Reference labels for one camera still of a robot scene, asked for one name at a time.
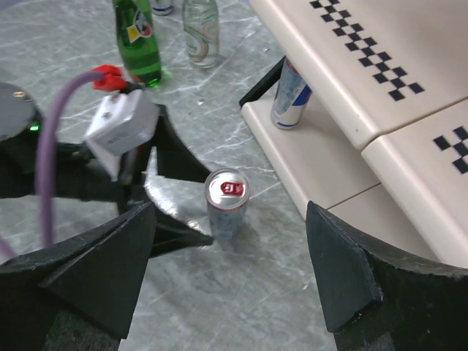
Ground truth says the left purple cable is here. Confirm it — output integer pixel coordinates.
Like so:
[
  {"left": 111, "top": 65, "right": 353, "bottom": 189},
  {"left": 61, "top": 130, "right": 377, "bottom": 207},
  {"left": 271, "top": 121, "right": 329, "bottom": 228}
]
[{"left": 0, "top": 71, "right": 105, "bottom": 260}]

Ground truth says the clear glass bottle middle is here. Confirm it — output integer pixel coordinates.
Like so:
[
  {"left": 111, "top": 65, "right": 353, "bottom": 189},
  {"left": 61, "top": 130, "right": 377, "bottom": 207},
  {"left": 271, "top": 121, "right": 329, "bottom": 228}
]
[{"left": 182, "top": 0, "right": 219, "bottom": 68}]

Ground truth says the silver can red tab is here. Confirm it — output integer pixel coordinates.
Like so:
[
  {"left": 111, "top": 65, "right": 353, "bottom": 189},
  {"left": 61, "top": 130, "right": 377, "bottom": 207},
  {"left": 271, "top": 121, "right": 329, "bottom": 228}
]
[{"left": 149, "top": 0, "right": 174, "bottom": 16}]

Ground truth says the light blue drink can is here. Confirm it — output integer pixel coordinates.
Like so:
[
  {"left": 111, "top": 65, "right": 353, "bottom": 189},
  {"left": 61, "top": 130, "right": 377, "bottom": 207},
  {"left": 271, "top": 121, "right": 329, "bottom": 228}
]
[{"left": 204, "top": 168, "right": 250, "bottom": 240}]

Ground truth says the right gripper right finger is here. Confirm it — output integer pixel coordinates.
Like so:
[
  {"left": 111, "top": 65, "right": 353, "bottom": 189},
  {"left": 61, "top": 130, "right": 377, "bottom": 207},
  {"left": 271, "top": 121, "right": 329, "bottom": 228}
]
[{"left": 306, "top": 202, "right": 467, "bottom": 350}]

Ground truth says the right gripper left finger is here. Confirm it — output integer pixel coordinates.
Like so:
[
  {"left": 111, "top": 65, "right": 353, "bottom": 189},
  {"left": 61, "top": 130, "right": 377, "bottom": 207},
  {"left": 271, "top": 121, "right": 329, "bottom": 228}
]
[{"left": 1, "top": 203, "right": 156, "bottom": 350}]

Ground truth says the green Perrier bottle tall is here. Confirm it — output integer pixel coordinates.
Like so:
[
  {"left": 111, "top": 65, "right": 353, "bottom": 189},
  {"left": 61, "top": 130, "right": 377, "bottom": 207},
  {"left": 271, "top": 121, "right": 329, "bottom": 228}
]
[{"left": 112, "top": 0, "right": 162, "bottom": 87}]

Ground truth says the Red Bull can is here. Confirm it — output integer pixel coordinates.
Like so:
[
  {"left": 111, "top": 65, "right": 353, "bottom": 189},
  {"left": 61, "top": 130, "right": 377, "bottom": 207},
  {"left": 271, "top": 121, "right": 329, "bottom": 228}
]
[{"left": 270, "top": 58, "right": 312, "bottom": 129}]

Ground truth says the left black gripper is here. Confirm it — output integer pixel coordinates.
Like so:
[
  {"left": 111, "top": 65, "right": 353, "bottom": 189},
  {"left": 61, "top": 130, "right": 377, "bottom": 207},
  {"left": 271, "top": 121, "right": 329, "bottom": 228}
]
[{"left": 72, "top": 105, "right": 214, "bottom": 256}]

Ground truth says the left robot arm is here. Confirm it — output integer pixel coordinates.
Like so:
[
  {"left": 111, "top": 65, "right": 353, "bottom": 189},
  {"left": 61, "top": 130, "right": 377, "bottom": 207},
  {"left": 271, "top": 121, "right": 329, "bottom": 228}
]
[{"left": 1, "top": 72, "right": 210, "bottom": 248}]

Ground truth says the beige checkered shelf rack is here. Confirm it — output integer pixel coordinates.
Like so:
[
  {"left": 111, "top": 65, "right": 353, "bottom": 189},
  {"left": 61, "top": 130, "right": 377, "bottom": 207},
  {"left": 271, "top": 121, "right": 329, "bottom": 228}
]
[{"left": 241, "top": 1, "right": 467, "bottom": 267}]

